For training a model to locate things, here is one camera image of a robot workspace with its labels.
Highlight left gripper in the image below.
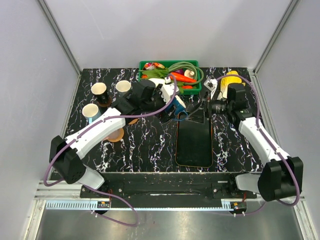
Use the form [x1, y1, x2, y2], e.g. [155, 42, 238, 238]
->
[141, 84, 177, 123]

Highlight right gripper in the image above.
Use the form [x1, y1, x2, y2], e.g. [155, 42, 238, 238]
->
[185, 91, 232, 125]

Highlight dark blue cup front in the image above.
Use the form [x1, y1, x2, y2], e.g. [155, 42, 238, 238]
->
[165, 96, 188, 121]

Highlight light brown wooden coaster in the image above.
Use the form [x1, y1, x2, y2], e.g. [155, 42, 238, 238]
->
[128, 118, 139, 125]

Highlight grey blue cup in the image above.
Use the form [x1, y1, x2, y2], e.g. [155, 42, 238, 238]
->
[115, 80, 132, 97]

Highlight dark walnut coaster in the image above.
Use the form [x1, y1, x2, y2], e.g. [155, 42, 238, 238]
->
[97, 95, 112, 108]

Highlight woven rattan coaster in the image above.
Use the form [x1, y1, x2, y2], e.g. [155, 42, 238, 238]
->
[108, 128, 125, 143]

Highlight white cup dark body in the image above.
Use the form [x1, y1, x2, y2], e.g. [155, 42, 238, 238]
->
[91, 82, 109, 99]

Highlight light blue cup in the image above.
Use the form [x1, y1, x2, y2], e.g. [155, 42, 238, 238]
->
[82, 103, 101, 124]

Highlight pink cup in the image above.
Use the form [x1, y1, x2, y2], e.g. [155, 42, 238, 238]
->
[103, 129, 122, 142]

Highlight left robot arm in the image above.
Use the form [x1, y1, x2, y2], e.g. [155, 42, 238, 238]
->
[47, 78, 179, 198]

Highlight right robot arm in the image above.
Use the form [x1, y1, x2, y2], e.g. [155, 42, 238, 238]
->
[188, 83, 304, 207]

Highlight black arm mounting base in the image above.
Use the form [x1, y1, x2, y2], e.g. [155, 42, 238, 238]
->
[79, 171, 258, 208]

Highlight white radish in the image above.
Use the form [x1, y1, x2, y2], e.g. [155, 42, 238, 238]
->
[148, 78, 166, 87]

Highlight yellow napa cabbage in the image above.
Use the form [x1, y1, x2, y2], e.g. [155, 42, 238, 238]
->
[217, 76, 246, 100]

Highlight leafy green vegetable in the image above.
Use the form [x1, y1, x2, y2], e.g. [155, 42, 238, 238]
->
[139, 68, 184, 94]

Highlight orange carrot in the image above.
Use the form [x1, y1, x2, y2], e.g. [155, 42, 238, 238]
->
[170, 72, 196, 83]

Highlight colourful snack packet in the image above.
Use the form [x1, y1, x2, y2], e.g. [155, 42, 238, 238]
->
[142, 62, 166, 71]

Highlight white mushroom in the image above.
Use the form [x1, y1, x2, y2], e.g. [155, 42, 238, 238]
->
[184, 69, 195, 79]

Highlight green plastic vegetable tray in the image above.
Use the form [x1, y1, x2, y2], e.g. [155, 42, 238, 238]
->
[138, 60, 202, 95]

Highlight black serving tray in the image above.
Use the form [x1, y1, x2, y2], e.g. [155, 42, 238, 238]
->
[175, 112, 213, 168]

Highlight purple onion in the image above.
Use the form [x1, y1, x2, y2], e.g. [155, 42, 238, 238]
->
[174, 68, 184, 75]

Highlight green long beans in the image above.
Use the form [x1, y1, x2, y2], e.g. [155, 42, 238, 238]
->
[168, 61, 204, 86]

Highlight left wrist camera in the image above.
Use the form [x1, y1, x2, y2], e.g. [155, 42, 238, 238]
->
[160, 77, 179, 104]

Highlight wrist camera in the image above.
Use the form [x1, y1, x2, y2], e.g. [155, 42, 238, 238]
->
[203, 78, 218, 100]
[160, 77, 179, 104]

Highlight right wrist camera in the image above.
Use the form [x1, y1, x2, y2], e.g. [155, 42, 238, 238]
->
[203, 78, 218, 100]

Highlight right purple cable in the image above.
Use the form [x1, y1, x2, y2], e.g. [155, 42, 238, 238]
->
[214, 74, 301, 216]

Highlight purple cable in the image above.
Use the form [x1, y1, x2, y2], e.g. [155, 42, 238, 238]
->
[214, 74, 301, 216]
[43, 73, 179, 227]

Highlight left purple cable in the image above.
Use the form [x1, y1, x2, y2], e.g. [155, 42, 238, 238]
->
[43, 73, 179, 227]

